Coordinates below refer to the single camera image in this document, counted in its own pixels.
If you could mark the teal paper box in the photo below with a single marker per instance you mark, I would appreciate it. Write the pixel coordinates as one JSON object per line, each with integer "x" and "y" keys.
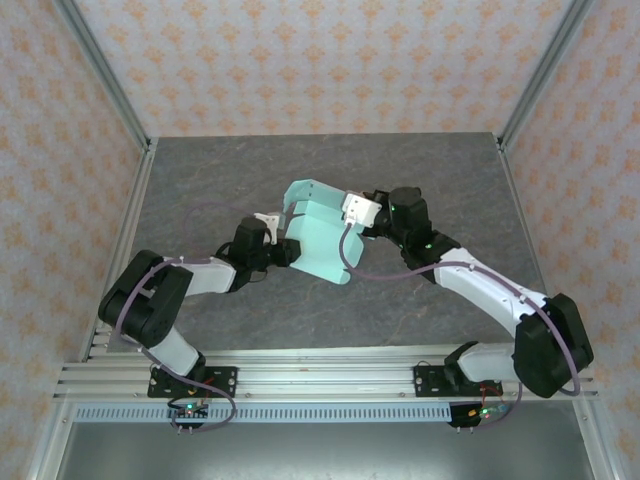
{"x": 320, "y": 245}

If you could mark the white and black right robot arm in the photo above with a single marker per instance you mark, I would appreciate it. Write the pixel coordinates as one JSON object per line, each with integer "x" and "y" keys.
{"x": 480, "y": 290}

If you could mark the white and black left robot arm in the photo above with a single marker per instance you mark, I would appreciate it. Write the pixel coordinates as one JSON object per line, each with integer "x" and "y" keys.
{"x": 210, "y": 275}

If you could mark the grey metal shelf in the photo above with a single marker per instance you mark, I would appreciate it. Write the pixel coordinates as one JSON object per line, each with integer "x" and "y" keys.
{"x": 320, "y": 452}

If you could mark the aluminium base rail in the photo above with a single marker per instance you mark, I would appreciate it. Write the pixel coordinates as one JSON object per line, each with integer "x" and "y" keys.
{"x": 325, "y": 372}

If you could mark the aluminium frame post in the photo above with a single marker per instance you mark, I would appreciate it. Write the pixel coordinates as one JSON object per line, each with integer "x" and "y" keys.
{"x": 545, "y": 70}
{"x": 100, "y": 70}

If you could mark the aluminium frame leg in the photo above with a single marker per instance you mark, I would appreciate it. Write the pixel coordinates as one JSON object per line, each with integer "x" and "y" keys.
{"x": 597, "y": 440}
{"x": 47, "y": 445}

